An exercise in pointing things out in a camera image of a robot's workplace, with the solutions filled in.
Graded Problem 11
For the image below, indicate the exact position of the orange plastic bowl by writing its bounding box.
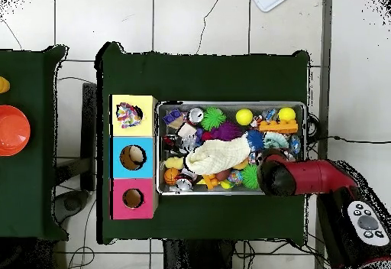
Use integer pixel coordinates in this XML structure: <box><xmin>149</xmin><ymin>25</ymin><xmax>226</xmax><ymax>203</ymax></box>
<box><xmin>0</xmin><ymin>104</ymin><xmax>31</xmax><ymax>157</ymax></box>

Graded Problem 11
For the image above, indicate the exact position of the silver mesh bin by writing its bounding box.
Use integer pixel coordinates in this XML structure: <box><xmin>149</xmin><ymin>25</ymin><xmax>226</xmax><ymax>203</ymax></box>
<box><xmin>156</xmin><ymin>101</ymin><xmax>307</xmax><ymax>196</ymax></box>

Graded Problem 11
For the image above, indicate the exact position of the yellow smiley ball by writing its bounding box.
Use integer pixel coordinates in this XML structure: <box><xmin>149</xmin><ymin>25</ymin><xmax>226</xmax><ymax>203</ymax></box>
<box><xmin>277</xmin><ymin>107</ymin><xmax>296</xmax><ymax>122</ymax></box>

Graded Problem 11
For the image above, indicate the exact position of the wooden box with three holes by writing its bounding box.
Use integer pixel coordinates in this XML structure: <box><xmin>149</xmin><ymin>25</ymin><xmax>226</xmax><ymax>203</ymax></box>
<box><xmin>108</xmin><ymin>94</ymin><xmax>159</xmax><ymax>221</ymax></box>

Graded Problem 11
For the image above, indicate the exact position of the dark green table cloth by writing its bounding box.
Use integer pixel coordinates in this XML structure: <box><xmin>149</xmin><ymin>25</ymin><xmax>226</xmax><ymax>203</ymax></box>
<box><xmin>95</xmin><ymin>41</ymin><xmax>311</xmax><ymax>245</ymax></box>

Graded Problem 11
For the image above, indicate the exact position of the plain yellow ball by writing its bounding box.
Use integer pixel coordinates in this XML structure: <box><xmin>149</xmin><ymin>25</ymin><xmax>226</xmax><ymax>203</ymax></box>
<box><xmin>235</xmin><ymin>108</ymin><xmax>254</xmax><ymax>126</ymax></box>

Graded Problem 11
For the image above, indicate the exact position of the colourful dotted cloth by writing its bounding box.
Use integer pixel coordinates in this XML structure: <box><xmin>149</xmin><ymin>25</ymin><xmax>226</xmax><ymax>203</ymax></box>
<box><xmin>115</xmin><ymin>102</ymin><xmax>144</xmax><ymax>129</ymax></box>

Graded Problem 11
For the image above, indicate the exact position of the black cable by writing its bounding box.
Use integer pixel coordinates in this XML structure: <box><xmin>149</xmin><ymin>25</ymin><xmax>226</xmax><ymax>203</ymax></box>
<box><xmin>305</xmin><ymin>134</ymin><xmax>391</xmax><ymax>145</ymax></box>

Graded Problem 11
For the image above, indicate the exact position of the mint green cloth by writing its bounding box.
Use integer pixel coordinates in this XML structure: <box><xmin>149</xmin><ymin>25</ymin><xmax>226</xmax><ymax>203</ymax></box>
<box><xmin>262</xmin><ymin>131</ymin><xmax>289</xmax><ymax>150</ymax></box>

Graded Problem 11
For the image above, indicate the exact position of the cream waffle cloth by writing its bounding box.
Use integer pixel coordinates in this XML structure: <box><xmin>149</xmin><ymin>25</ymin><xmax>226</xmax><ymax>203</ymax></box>
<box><xmin>185</xmin><ymin>135</ymin><xmax>251</xmax><ymax>176</ymax></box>

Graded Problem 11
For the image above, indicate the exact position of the neighbouring green cloth table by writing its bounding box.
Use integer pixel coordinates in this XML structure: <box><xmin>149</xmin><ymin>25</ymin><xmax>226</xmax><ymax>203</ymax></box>
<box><xmin>0</xmin><ymin>44</ymin><xmax>69</xmax><ymax>241</ymax></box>

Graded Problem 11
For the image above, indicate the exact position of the blue spiky ball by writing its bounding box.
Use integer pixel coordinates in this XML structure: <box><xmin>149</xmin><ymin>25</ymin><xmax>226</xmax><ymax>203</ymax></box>
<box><xmin>245</xmin><ymin>128</ymin><xmax>265</xmax><ymax>152</ymax></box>

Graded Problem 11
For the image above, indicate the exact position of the purple spiky ball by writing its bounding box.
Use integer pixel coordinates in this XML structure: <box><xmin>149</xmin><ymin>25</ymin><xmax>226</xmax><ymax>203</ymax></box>
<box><xmin>210</xmin><ymin>121</ymin><xmax>244</xmax><ymax>141</ymax></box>

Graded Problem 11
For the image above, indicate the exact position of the white tray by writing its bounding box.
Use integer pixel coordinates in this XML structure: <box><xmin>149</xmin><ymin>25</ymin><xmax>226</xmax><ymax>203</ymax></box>
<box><xmin>250</xmin><ymin>0</ymin><xmax>292</xmax><ymax>13</ymax></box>

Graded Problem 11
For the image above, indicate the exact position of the orange toy brick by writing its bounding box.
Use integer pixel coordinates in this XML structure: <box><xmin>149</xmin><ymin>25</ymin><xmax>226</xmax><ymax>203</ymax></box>
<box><xmin>258</xmin><ymin>118</ymin><xmax>299</xmax><ymax>135</ymax></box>

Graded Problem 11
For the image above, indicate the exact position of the small orange basketball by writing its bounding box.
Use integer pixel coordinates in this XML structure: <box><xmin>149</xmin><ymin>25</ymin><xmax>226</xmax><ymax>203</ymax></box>
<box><xmin>163</xmin><ymin>167</ymin><xmax>180</xmax><ymax>185</ymax></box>

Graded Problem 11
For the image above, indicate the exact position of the green spiky ball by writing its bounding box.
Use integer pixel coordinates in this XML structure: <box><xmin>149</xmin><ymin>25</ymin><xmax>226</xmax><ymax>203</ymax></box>
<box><xmin>200</xmin><ymin>106</ymin><xmax>227</xmax><ymax>131</ymax></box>
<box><xmin>241</xmin><ymin>164</ymin><xmax>260</xmax><ymax>190</ymax></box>

